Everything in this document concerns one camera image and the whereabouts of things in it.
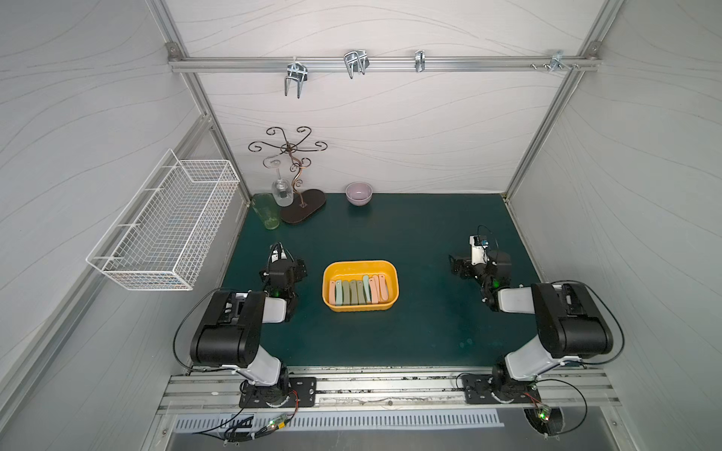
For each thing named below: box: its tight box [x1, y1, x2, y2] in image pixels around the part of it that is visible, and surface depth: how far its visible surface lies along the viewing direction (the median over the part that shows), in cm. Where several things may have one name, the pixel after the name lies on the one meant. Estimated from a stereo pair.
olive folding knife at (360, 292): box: [356, 279, 366, 305], surface depth 93 cm
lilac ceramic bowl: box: [345, 181, 374, 206], surface depth 117 cm
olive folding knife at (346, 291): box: [342, 279, 351, 305], surface depth 93 cm
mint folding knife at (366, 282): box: [362, 274, 371, 303], surface depth 95 cm
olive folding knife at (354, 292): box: [350, 279, 360, 306], surface depth 92 cm
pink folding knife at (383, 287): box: [377, 273, 389, 302], surface depth 95 cm
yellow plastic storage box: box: [321, 259, 401, 312], surface depth 95 cm
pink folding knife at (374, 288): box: [368, 275, 380, 304], surface depth 94 cm
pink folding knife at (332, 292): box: [329, 279, 336, 306], surface depth 93 cm
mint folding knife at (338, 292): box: [335, 279, 344, 306], surface depth 92 cm
